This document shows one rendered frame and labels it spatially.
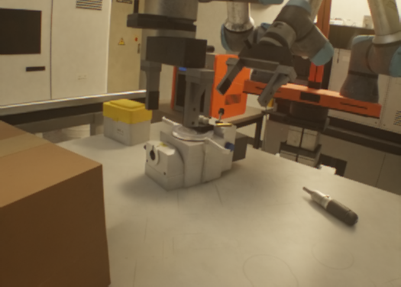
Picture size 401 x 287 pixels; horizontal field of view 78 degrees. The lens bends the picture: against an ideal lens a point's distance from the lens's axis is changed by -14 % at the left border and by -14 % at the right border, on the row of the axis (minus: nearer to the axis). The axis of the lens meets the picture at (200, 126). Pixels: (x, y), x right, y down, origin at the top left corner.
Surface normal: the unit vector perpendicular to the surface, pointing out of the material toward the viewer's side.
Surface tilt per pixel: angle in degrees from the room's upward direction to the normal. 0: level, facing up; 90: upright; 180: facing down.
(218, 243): 0
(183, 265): 0
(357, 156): 90
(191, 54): 90
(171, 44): 90
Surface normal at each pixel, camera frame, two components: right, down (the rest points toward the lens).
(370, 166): -0.63, 0.16
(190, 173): 0.63, 0.27
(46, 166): 0.09, -0.96
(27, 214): 0.88, 0.21
